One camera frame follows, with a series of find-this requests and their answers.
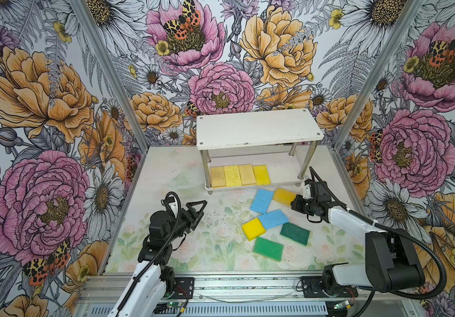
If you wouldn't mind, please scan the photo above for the tan beige sponge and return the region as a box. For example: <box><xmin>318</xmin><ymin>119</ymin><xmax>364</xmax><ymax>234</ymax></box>
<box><xmin>210</xmin><ymin>166</ymin><xmax>226</xmax><ymax>188</ymax></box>

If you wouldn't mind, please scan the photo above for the pale yellow porous sponge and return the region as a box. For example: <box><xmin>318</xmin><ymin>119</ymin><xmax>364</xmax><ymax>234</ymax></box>
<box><xmin>224</xmin><ymin>165</ymin><xmax>242</xmax><ymax>187</ymax></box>

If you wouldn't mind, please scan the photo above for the small blue sponge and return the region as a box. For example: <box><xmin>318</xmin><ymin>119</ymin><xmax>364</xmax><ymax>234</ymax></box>
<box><xmin>249</xmin><ymin>189</ymin><xmax>274</xmax><ymax>214</ymax></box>

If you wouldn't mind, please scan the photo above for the yellow sponge green underside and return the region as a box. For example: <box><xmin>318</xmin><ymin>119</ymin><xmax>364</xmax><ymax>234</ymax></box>
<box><xmin>253</xmin><ymin>165</ymin><xmax>271</xmax><ymax>186</ymax></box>

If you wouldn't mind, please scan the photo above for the white two-tier shelf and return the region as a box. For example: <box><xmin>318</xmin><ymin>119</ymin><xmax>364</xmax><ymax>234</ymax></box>
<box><xmin>197</xmin><ymin>108</ymin><xmax>325</xmax><ymax>194</ymax></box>

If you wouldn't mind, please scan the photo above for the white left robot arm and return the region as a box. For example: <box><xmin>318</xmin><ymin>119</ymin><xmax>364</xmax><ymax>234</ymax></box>
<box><xmin>107</xmin><ymin>193</ymin><xmax>208</xmax><ymax>316</ymax></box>

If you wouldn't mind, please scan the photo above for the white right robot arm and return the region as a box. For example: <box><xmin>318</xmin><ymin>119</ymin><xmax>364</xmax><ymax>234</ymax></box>
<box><xmin>291</xmin><ymin>179</ymin><xmax>425</xmax><ymax>296</ymax></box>

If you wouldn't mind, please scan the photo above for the dark green sponge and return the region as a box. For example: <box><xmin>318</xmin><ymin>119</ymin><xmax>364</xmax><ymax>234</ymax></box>
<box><xmin>280</xmin><ymin>223</ymin><xmax>310</xmax><ymax>246</ymax></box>

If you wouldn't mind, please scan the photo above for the light blue sponge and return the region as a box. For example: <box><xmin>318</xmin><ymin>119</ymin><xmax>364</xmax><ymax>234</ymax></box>
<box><xmin>258</xmin><ymin>209</ymin><xmax>289</xmax><ymax>230</ymax></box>

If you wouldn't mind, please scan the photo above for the bright yellow sponge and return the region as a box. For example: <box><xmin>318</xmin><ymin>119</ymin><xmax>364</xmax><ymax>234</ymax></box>
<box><xmin>241</xmin><ymin>218</ymin><xmax>266</xmax><ymax>241</ymax></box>

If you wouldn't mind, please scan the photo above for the green circuit board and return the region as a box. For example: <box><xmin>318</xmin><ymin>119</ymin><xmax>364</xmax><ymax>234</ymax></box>
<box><xmin>156</xmin><ymin>302</ymin><xmax>183</xmax><ymax>310</ymax></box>

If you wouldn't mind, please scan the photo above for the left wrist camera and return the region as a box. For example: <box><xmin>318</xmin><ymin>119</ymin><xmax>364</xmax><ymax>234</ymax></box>
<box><xmin>168</xmin><ymin>199</ymin><xmax>180</xmax><ymax>218</ymax></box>

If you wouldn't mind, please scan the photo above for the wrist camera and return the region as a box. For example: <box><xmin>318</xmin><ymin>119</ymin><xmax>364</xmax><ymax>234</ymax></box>
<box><xmin>168</xmin><ymin>199</ymin><xmax>180</xmax><ymax>218</ymax></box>
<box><xmin>303</xmin><ymin>184</ymin><xmax>311</xmax><ymax>199</ymax></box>

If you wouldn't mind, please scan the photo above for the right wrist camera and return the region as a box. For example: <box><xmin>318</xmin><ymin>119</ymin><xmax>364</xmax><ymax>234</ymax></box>
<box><xmin>303</xmin><ymin>184</ymin><xmax>311</xmax><ymax>199</ymax></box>

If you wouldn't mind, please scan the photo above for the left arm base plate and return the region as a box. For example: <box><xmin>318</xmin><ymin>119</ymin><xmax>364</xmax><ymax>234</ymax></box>
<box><xmin>165</xmin><ymin>277</ymin><xmax>195</xmax><ymax>300</ymax></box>

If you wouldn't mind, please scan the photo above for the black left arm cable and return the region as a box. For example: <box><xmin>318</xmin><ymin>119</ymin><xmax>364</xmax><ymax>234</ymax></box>
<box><xmin>114</xmin><ymin>191</ymin><xmax>182</xmax><ymax>314</ymax></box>

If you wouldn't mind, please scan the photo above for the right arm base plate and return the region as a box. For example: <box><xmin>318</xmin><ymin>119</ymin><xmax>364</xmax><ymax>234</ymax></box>
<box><xmin>298</xmin><ymin>276</ymin><xmax>358</xmax><ymax>299</ymax></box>

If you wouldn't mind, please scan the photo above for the aluminium front rail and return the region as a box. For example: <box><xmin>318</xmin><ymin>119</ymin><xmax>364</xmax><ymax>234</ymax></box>
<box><xmin>74</xmin><ymin>271</ymin><xmax>414</xmax><ymax>304</ymax></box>

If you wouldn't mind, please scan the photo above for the white vented cable duct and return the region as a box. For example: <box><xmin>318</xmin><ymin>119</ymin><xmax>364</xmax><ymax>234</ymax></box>
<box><xmin>181</xmin><ymin>302</ymin><xmax>329</xmax><ymax>316</ymax></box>

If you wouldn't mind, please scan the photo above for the black corrugated right cable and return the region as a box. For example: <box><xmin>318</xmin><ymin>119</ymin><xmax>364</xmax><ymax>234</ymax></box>
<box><xmin>308</xmin><ymin>166</ymin><xmax>448</xmax><ymax>317</ymax></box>

